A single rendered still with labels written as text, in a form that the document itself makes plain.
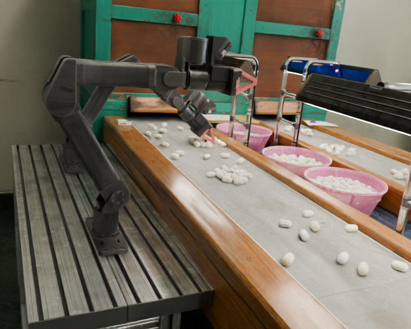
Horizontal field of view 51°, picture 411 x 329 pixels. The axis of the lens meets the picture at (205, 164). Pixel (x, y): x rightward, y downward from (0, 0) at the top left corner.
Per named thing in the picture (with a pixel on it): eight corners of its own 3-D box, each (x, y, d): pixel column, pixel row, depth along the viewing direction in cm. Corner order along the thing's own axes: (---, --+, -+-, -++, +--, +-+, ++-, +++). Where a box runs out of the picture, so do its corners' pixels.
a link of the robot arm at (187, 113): (196, 109, 178) (185, 98, 174) (201, 112, 173) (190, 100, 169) (184, 122, 177) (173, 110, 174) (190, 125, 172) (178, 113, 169)
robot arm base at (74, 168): (77, 137, 170) (58, 137, 167) (86, 151, 152) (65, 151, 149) (77, 156, 172) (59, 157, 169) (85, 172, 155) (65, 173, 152)
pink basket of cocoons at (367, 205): (333, 226, 128) (338, 196, 125) (284, 193, 151) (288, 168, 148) (400, 219, 138) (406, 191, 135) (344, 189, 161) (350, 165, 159)
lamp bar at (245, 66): (235, 81, 142) (237, 59, 140) (174, 63, 197) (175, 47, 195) (256, 83, 146) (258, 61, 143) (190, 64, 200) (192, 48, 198)
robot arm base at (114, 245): (111, 191, 118) (85, 193, 115) (130, 222, 101) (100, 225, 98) (110, 218, 120) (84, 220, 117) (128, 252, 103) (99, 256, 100)
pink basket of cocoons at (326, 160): (302, 195, 151) (306, 169, 148) (244, 173, 169) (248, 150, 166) (340, 182, 169) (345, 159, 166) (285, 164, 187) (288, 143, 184)
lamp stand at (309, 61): (291, 164, 188) (308, 59, 175) (268, 151, 205) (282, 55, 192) (327, 163, 195) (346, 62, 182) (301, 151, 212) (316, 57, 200)
